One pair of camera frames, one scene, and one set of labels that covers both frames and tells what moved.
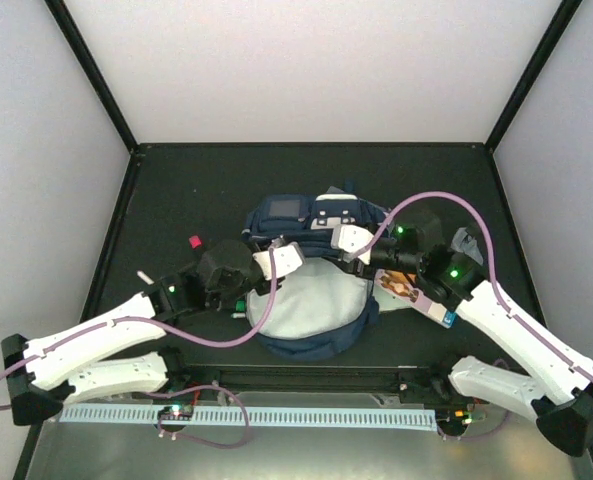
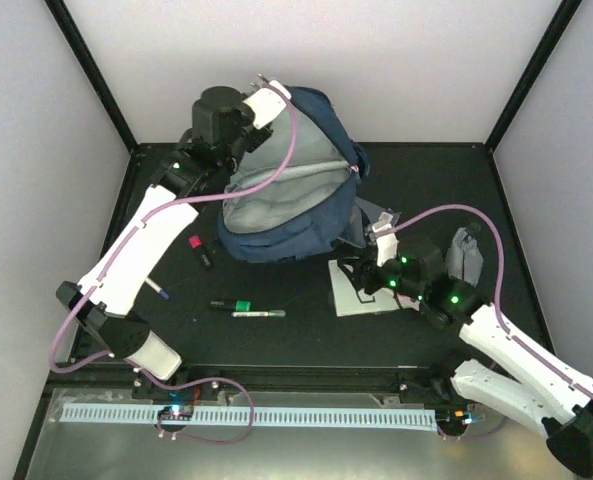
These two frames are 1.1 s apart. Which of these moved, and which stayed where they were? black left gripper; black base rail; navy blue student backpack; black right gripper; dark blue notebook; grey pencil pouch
Moved: dark blue notebook; black right gripper; navy blue student backpack; black left gripper
Stayed: grey pencil pouch; black base rail
